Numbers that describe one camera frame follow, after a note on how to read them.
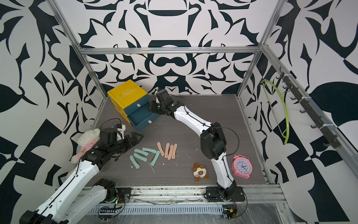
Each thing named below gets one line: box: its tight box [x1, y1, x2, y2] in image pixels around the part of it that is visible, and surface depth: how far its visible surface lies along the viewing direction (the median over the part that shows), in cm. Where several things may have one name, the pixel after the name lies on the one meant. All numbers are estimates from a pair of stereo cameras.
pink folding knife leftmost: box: [156, 141, 165, 157], surface depth 92 cm
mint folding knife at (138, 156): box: [133, 152, 148, 162], surface depth 89 cm
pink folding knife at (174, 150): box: [171, 143, 178, 160], surface depth 91 cm
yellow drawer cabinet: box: [107, 79, 148, 127], surface depth 93 cm
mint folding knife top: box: [142, 147, 158, 154], surface depth 91 cm
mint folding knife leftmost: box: [129, 154, 140, 170], surface depth 87 cm
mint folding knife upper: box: [134, 148, 149, 157], surface depth 91 cm
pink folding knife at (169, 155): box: [167, 144, 174, 161], surface depth 91 cm
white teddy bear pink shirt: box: [70, 127, 101, 165], surface depth 86 cm
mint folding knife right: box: [150, 150, 160, 167], surface depth 89 cm
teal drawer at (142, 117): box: [127, 101, 161, 131], surface depth 93 cm
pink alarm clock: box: [232, 154, 253, 180], surface depth 83 cm
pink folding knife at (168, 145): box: [164, 142, 171, 159], surface depth 91 cm
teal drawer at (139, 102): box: [123, 93, 150, 116], surface depth 89 cm
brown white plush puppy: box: [192, 162, 209, 182], surface depth 81 cm
